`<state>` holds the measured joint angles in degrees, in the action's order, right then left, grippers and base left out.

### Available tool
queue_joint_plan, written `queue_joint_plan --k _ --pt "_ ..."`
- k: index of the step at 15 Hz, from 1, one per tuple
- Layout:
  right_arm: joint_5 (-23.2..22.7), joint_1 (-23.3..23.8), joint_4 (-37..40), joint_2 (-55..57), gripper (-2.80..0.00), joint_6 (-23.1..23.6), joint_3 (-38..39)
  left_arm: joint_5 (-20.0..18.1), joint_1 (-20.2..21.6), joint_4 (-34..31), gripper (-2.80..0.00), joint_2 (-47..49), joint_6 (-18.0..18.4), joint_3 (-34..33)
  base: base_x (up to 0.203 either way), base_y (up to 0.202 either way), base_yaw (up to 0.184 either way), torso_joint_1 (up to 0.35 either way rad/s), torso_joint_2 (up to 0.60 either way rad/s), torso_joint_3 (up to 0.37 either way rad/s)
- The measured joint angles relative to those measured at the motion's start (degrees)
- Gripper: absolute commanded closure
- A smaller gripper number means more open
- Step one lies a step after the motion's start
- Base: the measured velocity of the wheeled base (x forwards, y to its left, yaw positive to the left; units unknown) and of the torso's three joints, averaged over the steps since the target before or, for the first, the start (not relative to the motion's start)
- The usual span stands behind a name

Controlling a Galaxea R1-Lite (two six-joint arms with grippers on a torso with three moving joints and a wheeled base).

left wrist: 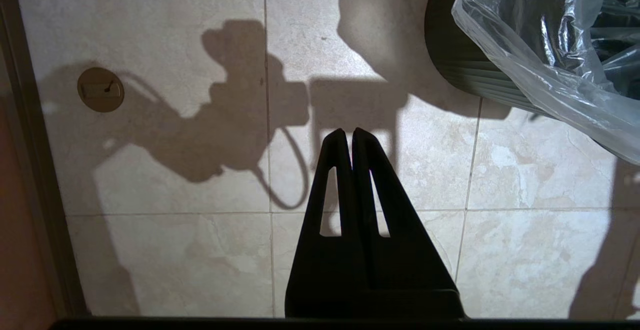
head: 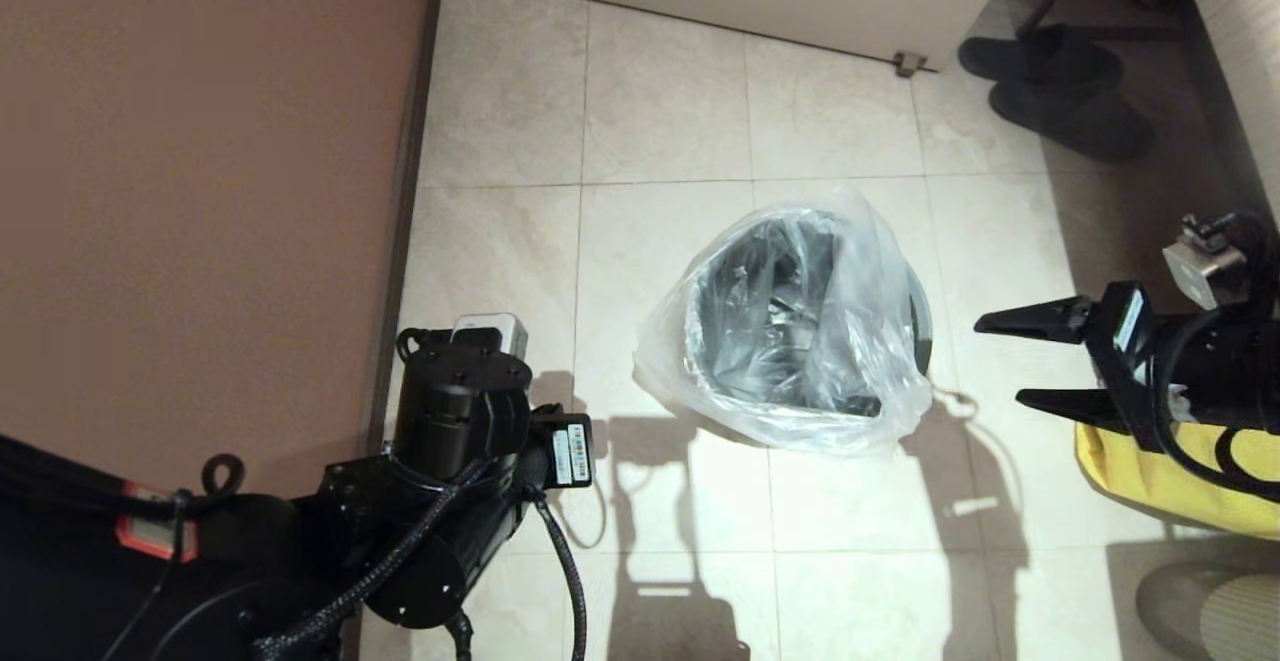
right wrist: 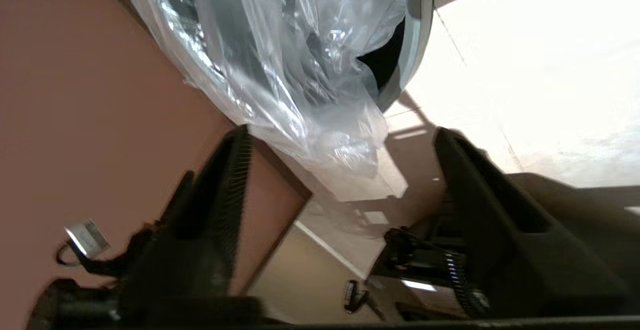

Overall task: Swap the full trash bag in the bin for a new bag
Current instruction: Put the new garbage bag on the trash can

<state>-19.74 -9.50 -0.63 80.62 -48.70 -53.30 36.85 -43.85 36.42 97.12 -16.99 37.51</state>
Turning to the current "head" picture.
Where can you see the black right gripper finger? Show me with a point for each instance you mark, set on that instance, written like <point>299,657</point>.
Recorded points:
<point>1075,403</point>
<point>1040,319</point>

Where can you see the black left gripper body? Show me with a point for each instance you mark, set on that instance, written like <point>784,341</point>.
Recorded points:
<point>568,453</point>

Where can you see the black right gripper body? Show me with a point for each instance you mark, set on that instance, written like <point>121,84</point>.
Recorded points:
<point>1125,341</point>

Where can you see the clear plastic trash bag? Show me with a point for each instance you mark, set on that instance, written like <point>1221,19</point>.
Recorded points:
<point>880,341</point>

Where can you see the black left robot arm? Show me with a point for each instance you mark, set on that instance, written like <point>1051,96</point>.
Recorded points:
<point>300,541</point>

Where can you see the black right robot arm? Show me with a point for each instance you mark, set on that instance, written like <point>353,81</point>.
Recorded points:
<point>1220,371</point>

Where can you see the yellow bag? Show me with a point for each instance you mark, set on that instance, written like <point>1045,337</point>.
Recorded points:
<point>1180,496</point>

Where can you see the grey metal trash bin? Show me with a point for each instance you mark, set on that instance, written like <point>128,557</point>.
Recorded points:
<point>760,341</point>

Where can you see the black slipper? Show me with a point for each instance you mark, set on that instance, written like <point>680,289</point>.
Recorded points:
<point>1080,116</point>
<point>1040,51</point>

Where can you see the metal door stop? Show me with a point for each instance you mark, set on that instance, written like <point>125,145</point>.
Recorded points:
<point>908,64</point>

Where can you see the light wooden cabinet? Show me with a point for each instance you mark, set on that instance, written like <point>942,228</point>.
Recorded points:
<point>1240,41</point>

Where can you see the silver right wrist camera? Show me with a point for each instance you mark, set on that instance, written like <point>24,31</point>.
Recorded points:
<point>1205,266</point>

